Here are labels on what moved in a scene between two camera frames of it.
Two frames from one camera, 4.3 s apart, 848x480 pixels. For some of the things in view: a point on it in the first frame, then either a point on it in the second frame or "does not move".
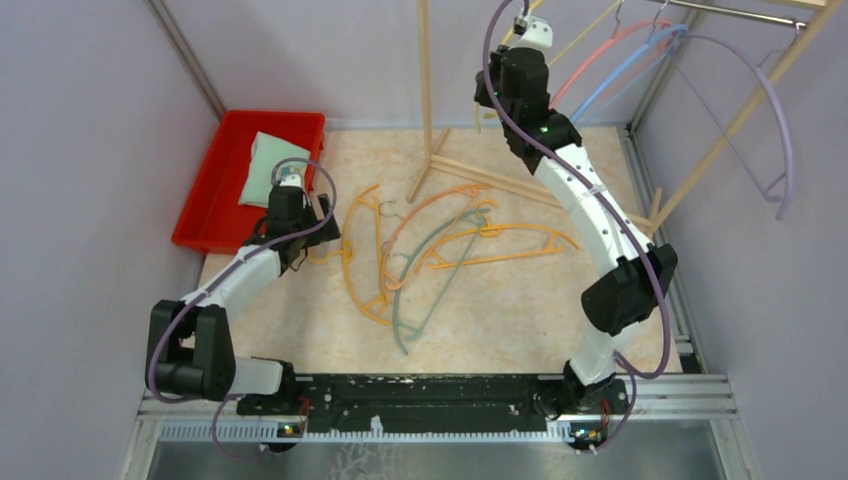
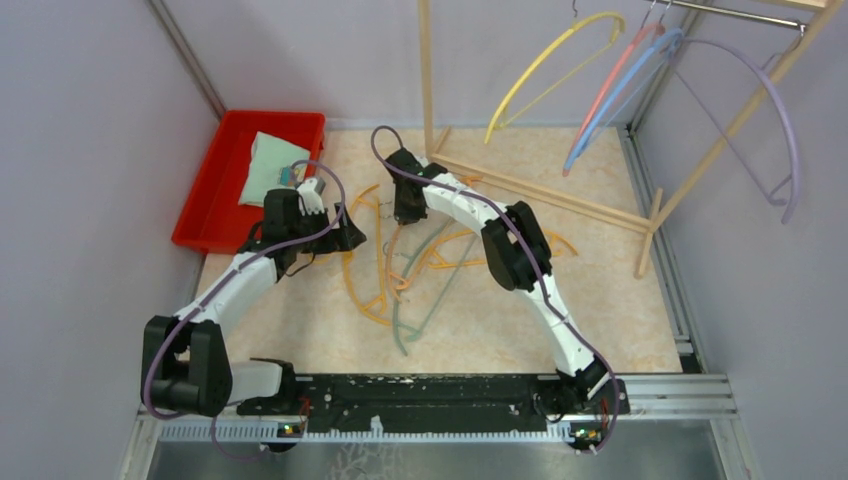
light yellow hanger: (505, 40) to (619, 29)
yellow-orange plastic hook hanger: (381, 301) does not move
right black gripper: (480, 92) to (403, 216)
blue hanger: (670, 35) to (676, 36)
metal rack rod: (730, 12) does not move
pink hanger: (603, 44) to (659, 31)
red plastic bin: (211, 220) does not move
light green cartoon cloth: (267, 151) does not move
